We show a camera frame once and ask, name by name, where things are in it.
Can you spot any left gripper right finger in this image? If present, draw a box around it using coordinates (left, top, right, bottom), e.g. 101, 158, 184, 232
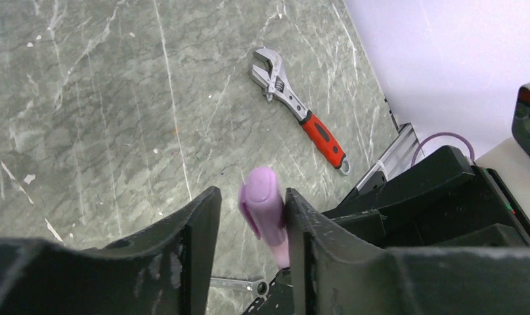
286, 188, 530, 314

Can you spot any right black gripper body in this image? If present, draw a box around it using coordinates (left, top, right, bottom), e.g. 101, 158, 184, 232
325, 146, 530, 248

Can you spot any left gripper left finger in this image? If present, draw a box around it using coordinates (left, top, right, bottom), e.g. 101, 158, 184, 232
0, 186, 222, 314

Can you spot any pink highlighter cap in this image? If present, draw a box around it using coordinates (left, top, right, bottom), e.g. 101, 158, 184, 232
238, 166, 290, 269

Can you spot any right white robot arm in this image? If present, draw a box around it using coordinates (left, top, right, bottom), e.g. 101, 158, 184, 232
326, 83, 530, 247

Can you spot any silver ratchet wrench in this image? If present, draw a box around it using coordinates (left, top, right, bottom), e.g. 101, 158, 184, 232
210, 277, 269, 297

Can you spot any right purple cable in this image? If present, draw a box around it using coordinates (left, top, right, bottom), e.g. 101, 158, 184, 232
410, 132, 476, 168

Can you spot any aluminium side rail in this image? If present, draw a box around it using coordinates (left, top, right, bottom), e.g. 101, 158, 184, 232
355, 123, 419, 192

